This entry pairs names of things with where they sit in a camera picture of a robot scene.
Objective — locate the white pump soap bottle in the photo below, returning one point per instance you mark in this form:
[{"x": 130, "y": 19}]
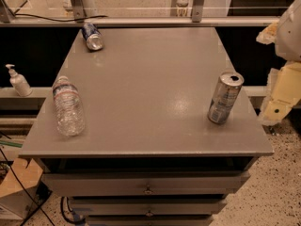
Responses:
[{"x": 18, "y": 81}]

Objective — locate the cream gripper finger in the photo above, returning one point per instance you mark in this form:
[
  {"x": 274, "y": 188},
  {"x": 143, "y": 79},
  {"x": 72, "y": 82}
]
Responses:
[
  {"x": 268, "y": 35},
  {"x": 283, "y": 92}
]

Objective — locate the blue pepsi can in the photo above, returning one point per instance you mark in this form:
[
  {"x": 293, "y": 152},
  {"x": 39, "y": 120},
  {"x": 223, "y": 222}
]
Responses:
[{"x": 92, "y": 36}]

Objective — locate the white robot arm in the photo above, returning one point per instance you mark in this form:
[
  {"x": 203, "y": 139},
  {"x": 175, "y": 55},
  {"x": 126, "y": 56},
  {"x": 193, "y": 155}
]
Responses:
[{"x": 288, "y": 39}]

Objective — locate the grey metal bracket right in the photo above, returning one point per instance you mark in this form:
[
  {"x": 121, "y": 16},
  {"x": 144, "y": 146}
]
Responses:
[{"x": 197, "y": 10}]

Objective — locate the silver redbull can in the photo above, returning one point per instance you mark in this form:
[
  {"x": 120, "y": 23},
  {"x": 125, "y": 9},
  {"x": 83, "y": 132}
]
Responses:
[{"x": 226, "y": 91}]

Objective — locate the clear plastic water bottle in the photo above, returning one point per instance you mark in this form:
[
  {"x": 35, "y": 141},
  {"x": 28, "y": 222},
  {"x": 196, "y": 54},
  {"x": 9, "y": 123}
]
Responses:
[{"x": 68, "y": 107}]

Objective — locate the cardboard box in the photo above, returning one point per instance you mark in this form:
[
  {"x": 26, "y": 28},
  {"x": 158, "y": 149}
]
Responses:
[{"x": 18, "y": 188}]

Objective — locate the grey metal bracket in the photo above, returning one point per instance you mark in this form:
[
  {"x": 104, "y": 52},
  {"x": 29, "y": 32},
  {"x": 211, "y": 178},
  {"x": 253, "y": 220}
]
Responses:
[
  {"x": 197, "y": 10},
  {"x": 78, "y": 9}
]

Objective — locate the grey metal bracket left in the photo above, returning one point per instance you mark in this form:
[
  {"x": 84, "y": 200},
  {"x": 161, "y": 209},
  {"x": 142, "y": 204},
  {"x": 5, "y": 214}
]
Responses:
[{"x": 78, "y": 9}]

